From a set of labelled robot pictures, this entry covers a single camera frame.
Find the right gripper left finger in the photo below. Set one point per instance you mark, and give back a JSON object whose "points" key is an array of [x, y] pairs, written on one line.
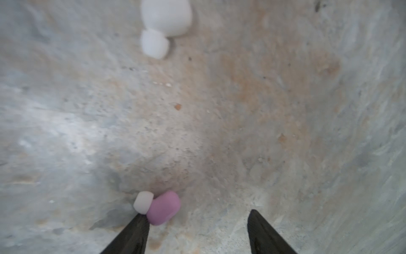
{"points": [[132, 239]]}

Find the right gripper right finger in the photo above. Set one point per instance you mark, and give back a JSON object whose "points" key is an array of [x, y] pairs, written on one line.
{"points": [[264, 239]]}

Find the purple earbud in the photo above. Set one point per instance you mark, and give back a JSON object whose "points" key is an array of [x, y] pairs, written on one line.
{"points": [[158, 210]]}

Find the white earbud centre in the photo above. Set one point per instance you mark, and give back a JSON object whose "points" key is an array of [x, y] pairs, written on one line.
{"points": [[163, 19]]}

